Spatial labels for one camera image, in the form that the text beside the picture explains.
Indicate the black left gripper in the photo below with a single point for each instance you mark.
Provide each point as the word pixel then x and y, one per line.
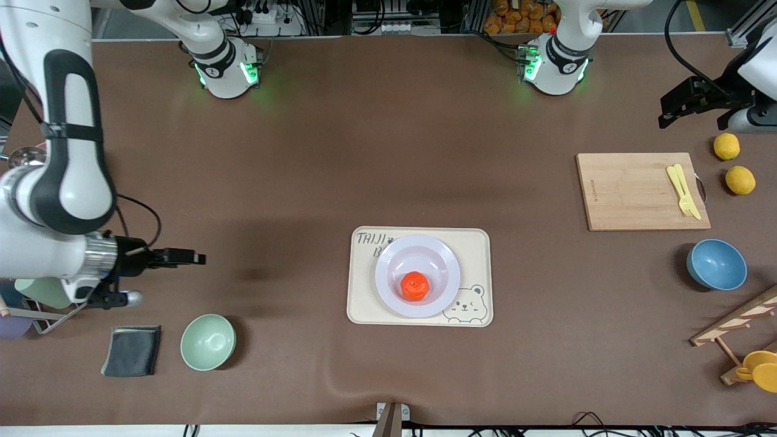
pixel 721 93

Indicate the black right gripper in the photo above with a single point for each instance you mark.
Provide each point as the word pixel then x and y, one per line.
pixel 129 255

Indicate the orange fruit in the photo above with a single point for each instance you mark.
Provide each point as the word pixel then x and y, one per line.
pixel 415 286

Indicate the white round plate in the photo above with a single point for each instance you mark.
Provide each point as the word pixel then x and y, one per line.
pixel 419 258

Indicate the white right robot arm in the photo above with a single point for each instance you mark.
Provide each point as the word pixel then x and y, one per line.
pixel 67 182

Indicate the yellow lemon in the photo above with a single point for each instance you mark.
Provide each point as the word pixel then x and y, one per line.
pixel 740 180
pixel 726 146

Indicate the yellow plastic fork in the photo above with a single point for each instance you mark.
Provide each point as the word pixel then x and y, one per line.
pixel 675 179

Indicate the black curved object under board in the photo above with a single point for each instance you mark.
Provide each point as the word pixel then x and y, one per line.
pixel 703 189

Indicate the light green bowl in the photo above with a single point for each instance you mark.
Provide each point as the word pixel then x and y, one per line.
pixel 207 342

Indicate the dark grey folded cloth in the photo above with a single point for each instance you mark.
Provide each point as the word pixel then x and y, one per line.
pixel 131 351

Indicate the wooden cutting board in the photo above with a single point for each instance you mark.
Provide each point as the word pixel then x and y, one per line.
pixel 625 194

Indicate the light green cup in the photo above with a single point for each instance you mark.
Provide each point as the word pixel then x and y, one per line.
pixel 42 292

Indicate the brown table mat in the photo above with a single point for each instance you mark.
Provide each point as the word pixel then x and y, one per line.
pixel 303 158

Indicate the blue bowl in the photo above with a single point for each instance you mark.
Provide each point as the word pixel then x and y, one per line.
pixel 717 265

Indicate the blue cup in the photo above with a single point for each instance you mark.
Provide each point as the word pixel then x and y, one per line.
pixel 7 296

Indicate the purple cup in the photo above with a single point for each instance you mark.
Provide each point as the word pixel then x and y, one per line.
pixel 13 328

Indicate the silver metal ladle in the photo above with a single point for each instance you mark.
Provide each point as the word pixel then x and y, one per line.
pixel 24 158

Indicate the bag of orange fruits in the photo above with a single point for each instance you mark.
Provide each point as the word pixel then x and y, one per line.
pixel 519 18

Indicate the wooden drying rack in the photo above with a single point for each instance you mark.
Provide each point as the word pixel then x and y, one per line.
pixel 737 318

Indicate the white power strip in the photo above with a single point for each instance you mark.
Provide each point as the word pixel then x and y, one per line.
pixel 270 21

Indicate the cream bear print tray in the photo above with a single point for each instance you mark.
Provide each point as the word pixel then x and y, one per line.
pixel 479 255

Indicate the yellow mug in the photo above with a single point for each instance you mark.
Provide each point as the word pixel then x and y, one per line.
pixel 763 370

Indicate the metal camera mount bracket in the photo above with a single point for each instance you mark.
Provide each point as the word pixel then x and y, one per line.
pixel 391 419

